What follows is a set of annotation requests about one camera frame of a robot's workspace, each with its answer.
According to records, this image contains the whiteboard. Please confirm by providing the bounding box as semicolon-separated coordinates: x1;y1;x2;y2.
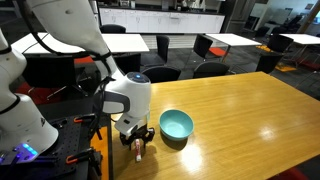
249;3;268;18

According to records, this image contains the white cabinet row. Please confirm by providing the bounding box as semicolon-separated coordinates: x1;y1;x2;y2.
98;7;226;34

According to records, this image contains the orange chair seat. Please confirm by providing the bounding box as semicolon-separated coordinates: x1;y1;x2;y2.
208;47;228;57

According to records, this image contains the black office chair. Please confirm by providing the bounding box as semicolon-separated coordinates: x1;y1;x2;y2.
266;34;295;54
254;25;271;38
155;34;171;66
255;53;284;75
193;33;214;61
141;65;182;84
99;23;127;34
192;61;231;80
113;53;142;75

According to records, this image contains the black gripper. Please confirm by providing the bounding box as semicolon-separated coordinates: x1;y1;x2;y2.
119;123;156;152

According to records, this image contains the large black chair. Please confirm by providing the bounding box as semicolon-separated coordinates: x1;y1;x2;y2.
21;54;90;101

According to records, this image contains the dark tall cabinet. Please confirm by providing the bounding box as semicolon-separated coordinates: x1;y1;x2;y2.
221;0;250;34

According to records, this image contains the white table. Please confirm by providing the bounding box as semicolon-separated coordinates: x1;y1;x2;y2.
204;32;263;63
11;32;151;55
279;33;320;58

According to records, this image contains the red dry erase marker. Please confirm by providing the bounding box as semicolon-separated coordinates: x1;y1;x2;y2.
134;138;143;163

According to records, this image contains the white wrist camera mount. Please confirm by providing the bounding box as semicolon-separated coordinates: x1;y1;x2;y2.
114;114;142;137

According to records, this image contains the teal bowl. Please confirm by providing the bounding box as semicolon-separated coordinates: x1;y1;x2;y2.
158;109;195;142

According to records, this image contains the orange black clamp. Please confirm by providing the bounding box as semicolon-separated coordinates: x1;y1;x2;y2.
65;147;103;176
73;113;103;140

